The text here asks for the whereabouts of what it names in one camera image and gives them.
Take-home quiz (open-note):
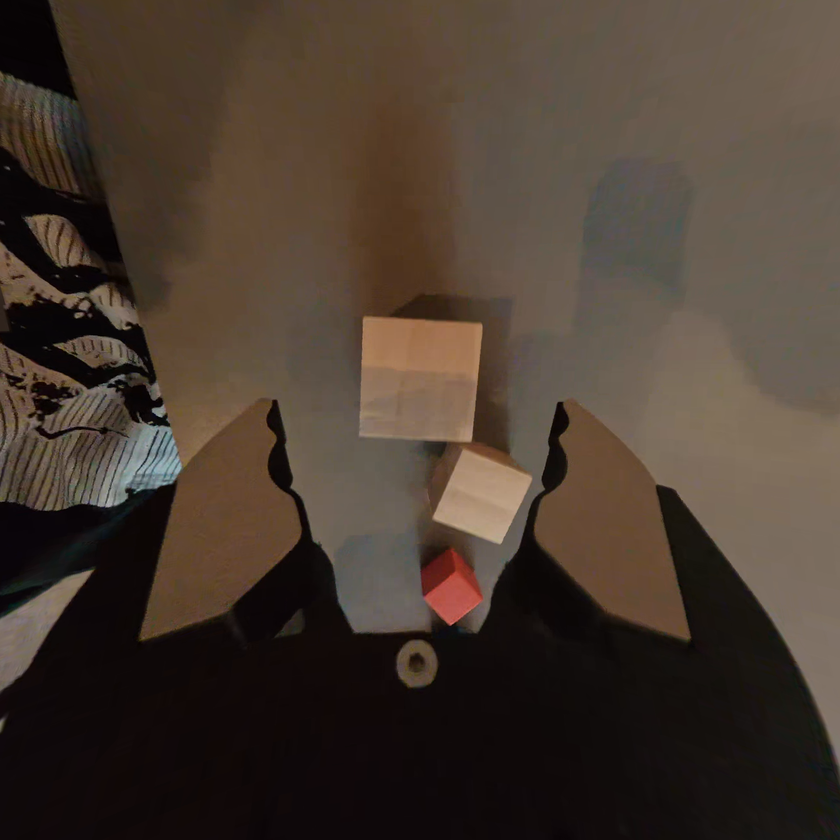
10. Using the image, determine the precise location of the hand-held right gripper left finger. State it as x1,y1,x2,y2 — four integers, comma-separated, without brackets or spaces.
138,398,340,644

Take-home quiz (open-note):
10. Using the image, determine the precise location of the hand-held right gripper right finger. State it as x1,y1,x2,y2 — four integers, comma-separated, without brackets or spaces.
493,399,693,643

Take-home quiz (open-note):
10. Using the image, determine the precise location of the medium wooden cube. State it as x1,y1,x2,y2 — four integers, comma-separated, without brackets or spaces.
431,444,534,546

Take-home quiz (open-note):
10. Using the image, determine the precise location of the small red cube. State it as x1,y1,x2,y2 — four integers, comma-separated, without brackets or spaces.
422,548,484,627

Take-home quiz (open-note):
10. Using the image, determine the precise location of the large wooden cube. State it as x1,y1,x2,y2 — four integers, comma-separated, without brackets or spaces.
359,315,484,445

